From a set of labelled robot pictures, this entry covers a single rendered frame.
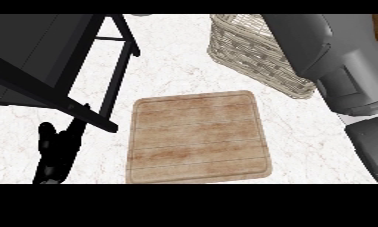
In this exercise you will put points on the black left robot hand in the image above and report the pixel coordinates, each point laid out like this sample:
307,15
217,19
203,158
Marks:
57,152

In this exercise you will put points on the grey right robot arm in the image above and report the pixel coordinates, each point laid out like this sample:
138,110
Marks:
326,51

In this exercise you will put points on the wooden cutting board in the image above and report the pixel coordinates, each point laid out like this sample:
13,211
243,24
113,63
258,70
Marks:
197,137

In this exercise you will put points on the wicker basket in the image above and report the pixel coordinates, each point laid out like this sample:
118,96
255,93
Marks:
249,57

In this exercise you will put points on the dark grey appliance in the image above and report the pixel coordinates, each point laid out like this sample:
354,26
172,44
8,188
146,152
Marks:
35,47

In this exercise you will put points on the brown wooden cabinet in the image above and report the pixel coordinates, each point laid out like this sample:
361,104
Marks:
376,26

